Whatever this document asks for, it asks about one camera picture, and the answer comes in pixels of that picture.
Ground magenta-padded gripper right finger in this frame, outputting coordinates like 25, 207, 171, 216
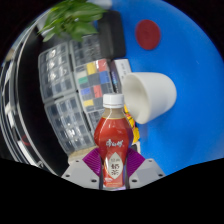
124, 148, 166, 190

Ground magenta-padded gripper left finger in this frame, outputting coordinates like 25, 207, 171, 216
61, 148, 102, 190

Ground red drink bottle white cap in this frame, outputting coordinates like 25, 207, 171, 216
93, 93, 134, 191

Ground yellow multimeter with red leads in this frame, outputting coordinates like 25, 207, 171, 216
123, 104, 141, 144

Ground grey small-parts drawer cabinet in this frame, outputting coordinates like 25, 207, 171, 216
44, 93, 98, 155
84, 109, 105, 141
38, 41, 79, 104
69, 33, 103, 68

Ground dark workbench shelf with equipment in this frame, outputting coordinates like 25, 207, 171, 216
0, 33, 64, 176

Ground white mug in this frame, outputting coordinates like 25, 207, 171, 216
121, 71, 178, 125

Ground clear organizer box colourful compartments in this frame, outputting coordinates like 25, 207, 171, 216
73, 58, 116, 121

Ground black printed product box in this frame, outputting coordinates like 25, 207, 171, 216
109, 58, 133, 94

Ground flat round red coaster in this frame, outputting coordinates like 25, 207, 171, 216
134, 19, 162, 51

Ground green potted plant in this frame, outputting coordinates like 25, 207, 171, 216
37, 0, 108, 43

